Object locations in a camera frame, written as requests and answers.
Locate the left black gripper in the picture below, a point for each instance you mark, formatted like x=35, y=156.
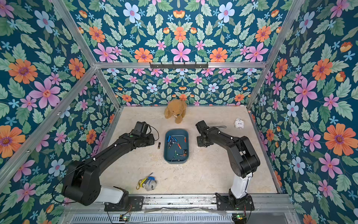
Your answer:
x=152, y=140

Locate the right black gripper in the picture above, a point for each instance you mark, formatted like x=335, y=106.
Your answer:
x=201, y=140

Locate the teal plastic storage tray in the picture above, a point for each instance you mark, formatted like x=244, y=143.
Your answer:
x=176, y=149

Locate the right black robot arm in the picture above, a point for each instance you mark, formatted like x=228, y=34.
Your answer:
x=243, y=158

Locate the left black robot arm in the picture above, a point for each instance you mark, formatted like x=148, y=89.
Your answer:
x=82, y=182

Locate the brown teddy bear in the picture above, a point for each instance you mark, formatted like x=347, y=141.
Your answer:
x=177, y=109

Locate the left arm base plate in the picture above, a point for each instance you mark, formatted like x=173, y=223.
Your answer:
x=127, y=203

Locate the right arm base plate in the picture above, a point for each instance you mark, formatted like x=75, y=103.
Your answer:
x=230, y=203

